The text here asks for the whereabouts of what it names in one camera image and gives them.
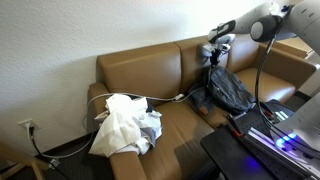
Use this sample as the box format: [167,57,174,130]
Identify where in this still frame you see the white charger cable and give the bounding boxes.
[25,87,206,160]

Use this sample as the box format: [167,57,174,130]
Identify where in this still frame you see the folded blue jeans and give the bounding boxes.
[188,87,218,117]

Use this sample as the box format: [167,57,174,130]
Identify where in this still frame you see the light wooden furniture leg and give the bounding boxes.
[0,141,46,180]

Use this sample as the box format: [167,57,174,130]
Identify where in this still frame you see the black power cord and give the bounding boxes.
[29,126,73,180]

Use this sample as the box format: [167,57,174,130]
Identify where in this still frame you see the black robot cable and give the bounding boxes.
[253,4,320,158]

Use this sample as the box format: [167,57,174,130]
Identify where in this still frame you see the tan leather sofa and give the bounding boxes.
[87,33,318,180]

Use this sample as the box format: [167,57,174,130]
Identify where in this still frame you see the light blue shirt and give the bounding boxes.
[132,109,164,155]

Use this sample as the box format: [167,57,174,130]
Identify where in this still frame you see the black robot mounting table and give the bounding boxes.
[199,99,320,180]

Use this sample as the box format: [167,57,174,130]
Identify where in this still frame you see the wooden side table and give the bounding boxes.
[275,35,320,60]

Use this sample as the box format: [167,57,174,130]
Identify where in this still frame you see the white crumpled shirt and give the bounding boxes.
[89,93,150,158]

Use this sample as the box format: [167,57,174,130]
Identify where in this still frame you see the red clamp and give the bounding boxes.
[227,114,245,138]

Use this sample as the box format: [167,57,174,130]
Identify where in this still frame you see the white wall outlet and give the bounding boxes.
[18,118,40,132]

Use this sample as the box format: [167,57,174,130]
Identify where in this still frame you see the small grey floor adapter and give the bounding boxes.
[48,158,61,170]

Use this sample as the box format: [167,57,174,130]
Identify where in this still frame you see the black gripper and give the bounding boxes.
[209,47,223,70]

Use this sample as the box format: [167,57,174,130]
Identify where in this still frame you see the grey blue backpack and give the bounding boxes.
[196,64,257,116]

